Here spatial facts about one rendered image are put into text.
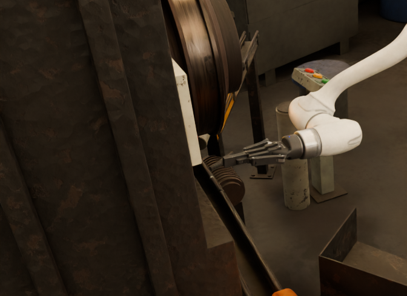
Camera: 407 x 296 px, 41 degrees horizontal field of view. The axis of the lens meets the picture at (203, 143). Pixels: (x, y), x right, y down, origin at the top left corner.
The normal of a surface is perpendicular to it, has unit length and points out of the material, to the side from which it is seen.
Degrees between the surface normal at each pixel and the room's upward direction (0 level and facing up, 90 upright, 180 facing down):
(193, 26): 60
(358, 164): 0
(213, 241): 0
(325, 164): 90
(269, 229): 0
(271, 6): 90
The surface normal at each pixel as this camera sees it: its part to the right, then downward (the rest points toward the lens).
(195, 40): 0.22, 0.05
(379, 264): -0.08, -0.84
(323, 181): 0.31, 0.43
